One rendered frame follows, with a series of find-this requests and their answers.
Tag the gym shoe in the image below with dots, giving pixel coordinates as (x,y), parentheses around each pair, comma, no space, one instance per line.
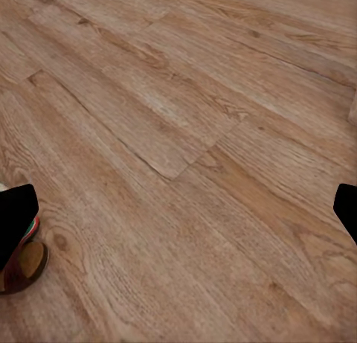
(33,226)

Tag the sandal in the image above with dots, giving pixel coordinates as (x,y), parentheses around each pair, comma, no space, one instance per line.
(26,264)

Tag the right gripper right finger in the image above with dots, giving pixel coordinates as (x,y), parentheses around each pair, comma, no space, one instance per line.
(345,206)

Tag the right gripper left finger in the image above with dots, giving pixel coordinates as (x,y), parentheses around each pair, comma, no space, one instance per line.
(18,208)

